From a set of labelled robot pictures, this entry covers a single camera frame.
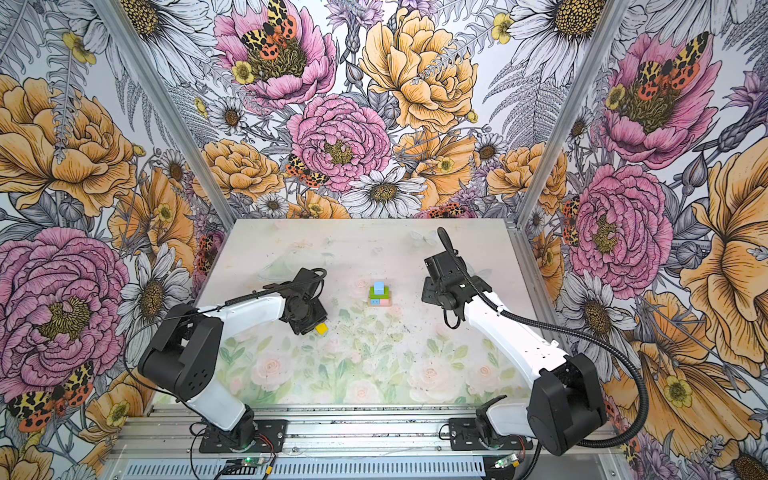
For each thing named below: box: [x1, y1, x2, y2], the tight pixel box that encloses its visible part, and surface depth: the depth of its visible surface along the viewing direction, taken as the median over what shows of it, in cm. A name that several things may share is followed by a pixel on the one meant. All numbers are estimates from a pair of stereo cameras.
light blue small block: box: [374, 281, 385, 295], surface depth 94 cm
